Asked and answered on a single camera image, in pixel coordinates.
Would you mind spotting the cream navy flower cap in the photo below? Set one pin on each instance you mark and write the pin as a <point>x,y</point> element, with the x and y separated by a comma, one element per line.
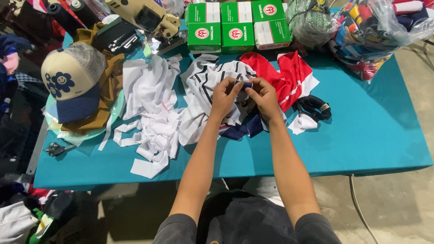
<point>71,81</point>

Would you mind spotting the white black striped fabric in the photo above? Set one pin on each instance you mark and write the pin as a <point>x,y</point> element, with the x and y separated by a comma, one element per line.
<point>206,84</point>

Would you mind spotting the clear plastic bag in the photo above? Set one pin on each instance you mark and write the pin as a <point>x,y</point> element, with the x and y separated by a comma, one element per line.
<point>74,132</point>

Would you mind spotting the heap of white fabric scraps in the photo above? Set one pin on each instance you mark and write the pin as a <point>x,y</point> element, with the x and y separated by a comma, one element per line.
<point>149,111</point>

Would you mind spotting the green white thread box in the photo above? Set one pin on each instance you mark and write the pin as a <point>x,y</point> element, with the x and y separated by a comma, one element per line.
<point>271,23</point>
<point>204,37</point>
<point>237,36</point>
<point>202,13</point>
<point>237,12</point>

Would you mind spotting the person's dark shirt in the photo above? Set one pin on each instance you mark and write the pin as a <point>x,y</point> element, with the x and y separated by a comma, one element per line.
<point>247,220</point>

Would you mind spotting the black device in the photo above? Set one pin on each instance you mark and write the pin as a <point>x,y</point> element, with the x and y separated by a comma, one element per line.
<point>115,35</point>

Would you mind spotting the beige fabric cutting machine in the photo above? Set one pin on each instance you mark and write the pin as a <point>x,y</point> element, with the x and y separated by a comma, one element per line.
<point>149,17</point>

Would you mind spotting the small thread snips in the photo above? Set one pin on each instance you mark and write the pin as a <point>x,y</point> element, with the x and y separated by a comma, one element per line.
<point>56,149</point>

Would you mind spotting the bag of green fabric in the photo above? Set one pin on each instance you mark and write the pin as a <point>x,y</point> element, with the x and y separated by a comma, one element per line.
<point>310,22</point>

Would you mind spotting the brown fabric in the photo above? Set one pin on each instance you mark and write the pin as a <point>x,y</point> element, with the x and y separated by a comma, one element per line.
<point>105,81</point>

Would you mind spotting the black thread cone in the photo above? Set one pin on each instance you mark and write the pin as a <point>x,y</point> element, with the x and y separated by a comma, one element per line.
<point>62,15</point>
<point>83,12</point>

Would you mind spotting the plastic bag of colourful fabrics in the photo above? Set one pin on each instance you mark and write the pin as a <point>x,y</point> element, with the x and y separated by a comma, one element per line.
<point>369,37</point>

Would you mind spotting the heap of clothes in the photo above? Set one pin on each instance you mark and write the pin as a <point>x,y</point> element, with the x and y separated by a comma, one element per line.
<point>13,61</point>

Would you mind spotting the person's left hand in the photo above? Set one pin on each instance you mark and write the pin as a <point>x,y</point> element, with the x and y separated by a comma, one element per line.
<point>222,98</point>

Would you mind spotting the red white fabric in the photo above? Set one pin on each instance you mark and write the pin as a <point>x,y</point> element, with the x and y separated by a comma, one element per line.
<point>288,79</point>

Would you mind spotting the teal table cover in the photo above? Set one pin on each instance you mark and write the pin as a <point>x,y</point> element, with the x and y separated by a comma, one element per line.
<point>356,128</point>

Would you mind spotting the metal ruler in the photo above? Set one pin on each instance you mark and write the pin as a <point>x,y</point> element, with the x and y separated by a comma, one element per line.
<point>35,149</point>

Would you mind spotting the person's right hand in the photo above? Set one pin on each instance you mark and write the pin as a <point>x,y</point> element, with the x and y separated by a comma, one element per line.
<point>266,98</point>

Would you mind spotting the navy fabric scrap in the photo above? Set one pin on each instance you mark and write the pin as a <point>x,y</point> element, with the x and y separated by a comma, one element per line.
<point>242,130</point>

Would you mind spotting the small navy fabric piece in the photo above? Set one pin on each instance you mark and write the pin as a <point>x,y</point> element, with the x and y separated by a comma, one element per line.
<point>245,85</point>

